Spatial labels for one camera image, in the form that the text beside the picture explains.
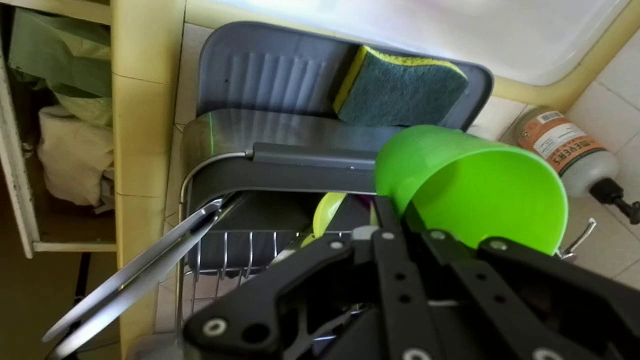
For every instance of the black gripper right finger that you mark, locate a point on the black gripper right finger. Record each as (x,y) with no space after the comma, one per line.
(506,293)

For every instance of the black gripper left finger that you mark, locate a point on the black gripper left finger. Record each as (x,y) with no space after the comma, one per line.
(387,286)

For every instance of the yellow plastic spoon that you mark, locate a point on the yellow plastic spoon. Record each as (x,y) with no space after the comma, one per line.
(326,211)

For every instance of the green plastic cup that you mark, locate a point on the green plastic cup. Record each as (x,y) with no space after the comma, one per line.
(481,186)

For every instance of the white pump bottle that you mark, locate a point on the white pump bottle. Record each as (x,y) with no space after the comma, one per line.
(578,241)

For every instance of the orange label soap bottle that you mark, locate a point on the orange label soap bottle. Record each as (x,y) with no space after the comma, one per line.
(566,151)

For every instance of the green and yellow sponge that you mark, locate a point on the green and yellow sponge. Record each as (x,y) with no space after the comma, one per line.
(401,90)

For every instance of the white plastic bag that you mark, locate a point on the white plastic bag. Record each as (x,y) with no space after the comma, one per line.
(76,157)

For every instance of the wooden drawer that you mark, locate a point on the wooden drawer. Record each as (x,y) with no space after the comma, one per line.
(20,200)

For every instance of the green plastic bag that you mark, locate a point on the green plastic bag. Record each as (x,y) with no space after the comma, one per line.
(66,61)

